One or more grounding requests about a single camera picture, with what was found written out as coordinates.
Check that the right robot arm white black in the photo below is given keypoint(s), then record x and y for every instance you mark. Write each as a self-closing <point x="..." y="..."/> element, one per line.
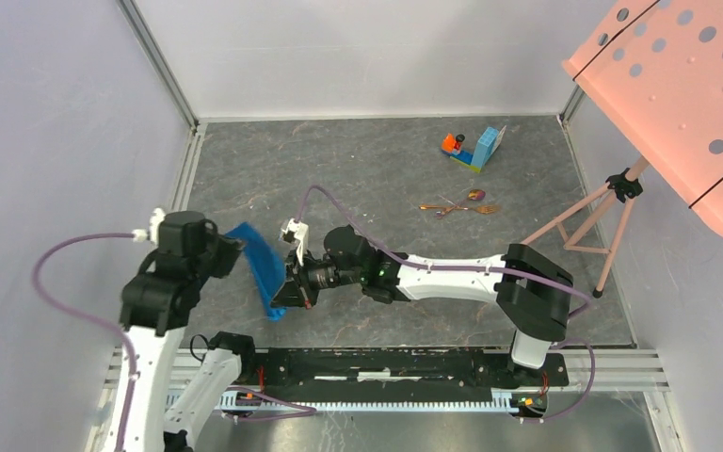
<point x="532" y="291"/>

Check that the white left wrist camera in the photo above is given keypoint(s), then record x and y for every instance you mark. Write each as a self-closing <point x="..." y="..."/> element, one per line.
<point x="150" y="233"/>

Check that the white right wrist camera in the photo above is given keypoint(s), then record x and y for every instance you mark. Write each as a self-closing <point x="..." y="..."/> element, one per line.
<point x="296" y="232"/>

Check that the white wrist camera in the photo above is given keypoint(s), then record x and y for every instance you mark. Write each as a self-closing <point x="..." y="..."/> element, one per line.
<point x="296" y="232"/>
<point x="150" y="233"/>

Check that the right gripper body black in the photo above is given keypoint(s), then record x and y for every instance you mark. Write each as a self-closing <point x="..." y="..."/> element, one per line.
<point x="322" y="275"/>

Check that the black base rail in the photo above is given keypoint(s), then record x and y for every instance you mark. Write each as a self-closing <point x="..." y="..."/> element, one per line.
<point x="402" y="379"/>

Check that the toy brick set colourful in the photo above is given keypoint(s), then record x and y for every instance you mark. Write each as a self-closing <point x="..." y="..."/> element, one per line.
<point x="476" y="158"/>

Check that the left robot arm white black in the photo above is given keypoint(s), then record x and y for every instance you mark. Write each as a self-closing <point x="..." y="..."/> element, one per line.
<point x="155" y="309"/>

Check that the blue cloth napkin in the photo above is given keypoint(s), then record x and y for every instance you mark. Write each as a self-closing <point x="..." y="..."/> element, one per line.
<point x="265" y="265"/>

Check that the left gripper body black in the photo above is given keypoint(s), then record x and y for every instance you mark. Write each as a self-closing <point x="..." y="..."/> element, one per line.
<point x="220" y="257"/>

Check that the pink perforated music stand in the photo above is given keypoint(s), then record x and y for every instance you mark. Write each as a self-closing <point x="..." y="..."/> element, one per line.
<point x="655" y="69"/>

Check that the iridescent spoon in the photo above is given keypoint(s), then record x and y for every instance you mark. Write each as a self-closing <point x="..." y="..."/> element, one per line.
<point x="474" y="195"/>

